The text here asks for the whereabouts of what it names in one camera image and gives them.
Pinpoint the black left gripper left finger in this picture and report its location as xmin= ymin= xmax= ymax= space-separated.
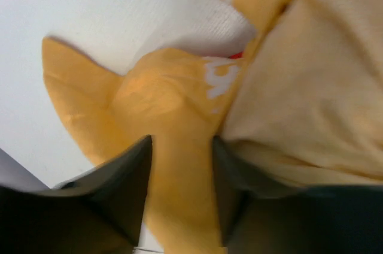
xmin=1 ymin=136 xmax=153 ymax=253

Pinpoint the white pillow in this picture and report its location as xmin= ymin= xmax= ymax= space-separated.
xmin=134 ymin=0 xmax=256 ymax=60

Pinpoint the orange pillowcase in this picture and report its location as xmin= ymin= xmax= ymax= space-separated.
xmin=42 ymin=0 xmax=382 ymax=253

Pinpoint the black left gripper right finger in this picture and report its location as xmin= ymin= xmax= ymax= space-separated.
xmin=212 ymin=137 xmax=382 ymax=253

